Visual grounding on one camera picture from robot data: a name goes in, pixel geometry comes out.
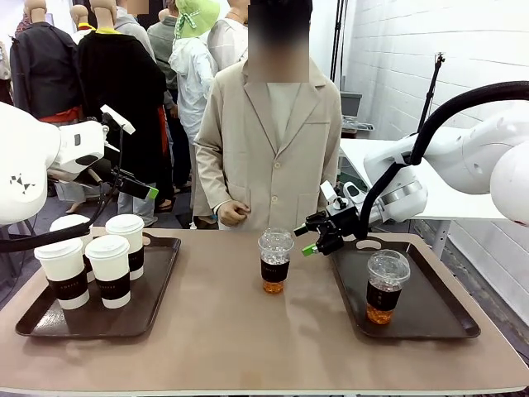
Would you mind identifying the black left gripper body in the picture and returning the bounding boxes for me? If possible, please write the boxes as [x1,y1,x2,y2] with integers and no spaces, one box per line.
[72,146,126,188]

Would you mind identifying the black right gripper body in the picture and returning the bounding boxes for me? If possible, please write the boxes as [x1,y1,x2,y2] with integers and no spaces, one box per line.
[325,205,361,242]

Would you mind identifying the white lidded paper coffee cup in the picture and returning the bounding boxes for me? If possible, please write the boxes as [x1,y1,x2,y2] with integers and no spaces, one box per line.
[104,213,146,282]
[84,234,132,310]
[33,237,91,311]
[49,213,95,284]

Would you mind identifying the clear plastic iced coffee cup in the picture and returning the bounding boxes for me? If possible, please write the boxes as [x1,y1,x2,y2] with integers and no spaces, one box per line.
[257,227,296,295]
[365,249,412,326]

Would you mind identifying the person's right forearm beige sleeve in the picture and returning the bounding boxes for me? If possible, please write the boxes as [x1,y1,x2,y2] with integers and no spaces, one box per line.
[193,140,233,214]

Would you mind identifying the person's left forearm beige sleeve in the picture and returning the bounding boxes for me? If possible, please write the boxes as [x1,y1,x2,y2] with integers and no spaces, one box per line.
[317,123,344,199]

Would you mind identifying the dark brown serving tray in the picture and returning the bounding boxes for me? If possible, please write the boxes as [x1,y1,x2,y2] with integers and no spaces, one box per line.
[326,233,482,341]
[15,231,183,338]

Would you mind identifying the person's right hand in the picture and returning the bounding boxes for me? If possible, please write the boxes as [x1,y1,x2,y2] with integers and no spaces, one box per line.
[217,199,252,228]

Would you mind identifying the bystander legs in jeans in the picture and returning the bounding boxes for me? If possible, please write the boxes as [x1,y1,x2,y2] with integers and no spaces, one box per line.
[117,190,160,228]

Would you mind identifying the person in beige coat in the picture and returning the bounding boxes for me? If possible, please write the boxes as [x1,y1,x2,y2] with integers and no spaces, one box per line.
[193,0,344,232]

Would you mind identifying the mannequin in black yellow-collared robe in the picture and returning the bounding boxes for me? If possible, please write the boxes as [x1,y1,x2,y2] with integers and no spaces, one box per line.
[77,0,170,199]

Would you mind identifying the mannequin in dark grey jacket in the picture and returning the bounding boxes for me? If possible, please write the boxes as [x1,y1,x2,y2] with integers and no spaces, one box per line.
[9,0,83,125]

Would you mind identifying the white side table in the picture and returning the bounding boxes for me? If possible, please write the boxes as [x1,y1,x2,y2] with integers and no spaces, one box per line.
[337,137,510,258]

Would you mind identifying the grey storage bin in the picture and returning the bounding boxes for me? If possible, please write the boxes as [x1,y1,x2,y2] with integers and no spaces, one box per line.
[340,91,363,117]

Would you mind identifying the person in green shirt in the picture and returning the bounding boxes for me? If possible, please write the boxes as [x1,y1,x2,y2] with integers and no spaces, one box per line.
[146,7,179,108]

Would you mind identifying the person in grey hoodie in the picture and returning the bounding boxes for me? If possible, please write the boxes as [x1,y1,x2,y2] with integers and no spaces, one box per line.
[114,0,157,63]

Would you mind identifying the black tripod stand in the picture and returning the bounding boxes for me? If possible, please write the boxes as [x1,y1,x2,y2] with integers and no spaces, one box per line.
[416,52,447,134]

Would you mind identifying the mannequin in white shirt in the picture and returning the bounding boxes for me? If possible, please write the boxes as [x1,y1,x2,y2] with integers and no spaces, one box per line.
[206,16,250,72]

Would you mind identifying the light green bucket hat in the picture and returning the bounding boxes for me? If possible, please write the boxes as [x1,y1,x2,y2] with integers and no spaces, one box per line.
[174,0,222,40]

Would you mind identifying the black light stand poles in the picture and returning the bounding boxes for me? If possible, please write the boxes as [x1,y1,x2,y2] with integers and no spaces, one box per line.
[328,0,349,84]

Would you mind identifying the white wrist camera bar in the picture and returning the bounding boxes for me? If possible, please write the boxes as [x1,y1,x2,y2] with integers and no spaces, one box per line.
[319,179,349,210]
[100,104,136,136]

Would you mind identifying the black corrugated cable hose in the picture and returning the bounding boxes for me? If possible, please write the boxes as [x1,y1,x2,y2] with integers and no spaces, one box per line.
[0,123,126,254]
[354,80,529,242]

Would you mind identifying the wire basket with papers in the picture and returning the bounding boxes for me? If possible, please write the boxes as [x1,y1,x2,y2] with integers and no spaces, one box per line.
[341,114,375,139]

